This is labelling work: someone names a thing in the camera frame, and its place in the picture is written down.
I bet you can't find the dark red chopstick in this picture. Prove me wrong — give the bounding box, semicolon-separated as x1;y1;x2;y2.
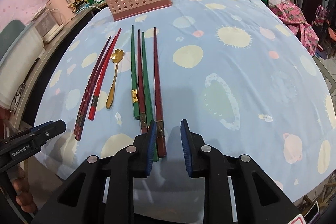
137;30;147;134
153;28;167;158

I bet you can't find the dark maroon chopstick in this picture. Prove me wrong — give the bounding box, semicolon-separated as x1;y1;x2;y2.
75;37;117;142
73;38;111;135

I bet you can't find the gold flower-shaped spoon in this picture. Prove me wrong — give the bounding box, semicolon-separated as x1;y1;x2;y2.
106;49;124;109

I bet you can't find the bright red chopstick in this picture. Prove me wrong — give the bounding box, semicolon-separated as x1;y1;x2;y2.
88;28;121;121

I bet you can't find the white dish rack bin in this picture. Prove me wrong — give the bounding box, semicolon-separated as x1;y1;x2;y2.
1;20;44;110

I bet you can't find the light blue patterned tablecloth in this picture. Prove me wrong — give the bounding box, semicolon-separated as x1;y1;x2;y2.
35;0;335;204

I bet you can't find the pink electric kettle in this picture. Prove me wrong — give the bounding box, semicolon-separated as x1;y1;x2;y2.
46;0;75;25

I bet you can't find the pink pineapple print cloth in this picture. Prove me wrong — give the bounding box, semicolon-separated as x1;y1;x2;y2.
270;0;319;56

